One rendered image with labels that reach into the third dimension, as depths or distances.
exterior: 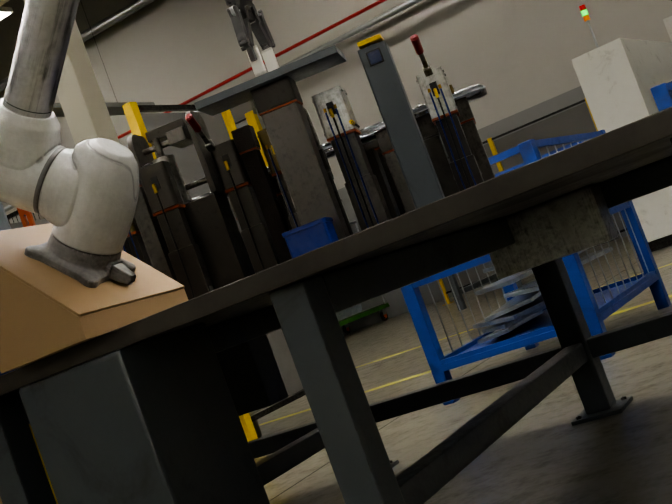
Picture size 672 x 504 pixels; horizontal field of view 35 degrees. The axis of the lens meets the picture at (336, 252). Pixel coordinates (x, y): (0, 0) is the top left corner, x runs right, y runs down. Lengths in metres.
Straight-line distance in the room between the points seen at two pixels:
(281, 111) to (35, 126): 0.62
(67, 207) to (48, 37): 0.34
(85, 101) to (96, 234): 8.44
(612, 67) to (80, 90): 5.10
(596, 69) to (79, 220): 8.65
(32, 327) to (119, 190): 0.33
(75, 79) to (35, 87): 8.49
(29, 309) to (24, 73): 0.48
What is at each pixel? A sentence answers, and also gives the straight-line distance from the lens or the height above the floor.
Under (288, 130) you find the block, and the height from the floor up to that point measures 1.02.
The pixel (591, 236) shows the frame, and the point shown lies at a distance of 2.95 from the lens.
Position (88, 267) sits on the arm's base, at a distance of 2.29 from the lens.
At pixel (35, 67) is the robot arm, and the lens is 2.25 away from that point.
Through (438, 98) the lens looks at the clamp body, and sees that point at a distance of 2.68.
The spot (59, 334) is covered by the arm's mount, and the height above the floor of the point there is 0.73.
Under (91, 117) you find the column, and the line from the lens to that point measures 10.65.
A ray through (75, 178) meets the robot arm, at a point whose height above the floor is 1.02.
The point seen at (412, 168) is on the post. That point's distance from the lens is 2.51.
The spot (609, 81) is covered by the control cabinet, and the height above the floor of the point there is 1.66.
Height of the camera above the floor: 0.60
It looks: 2 degrees up
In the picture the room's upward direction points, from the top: 20 degrees counter-clockwise
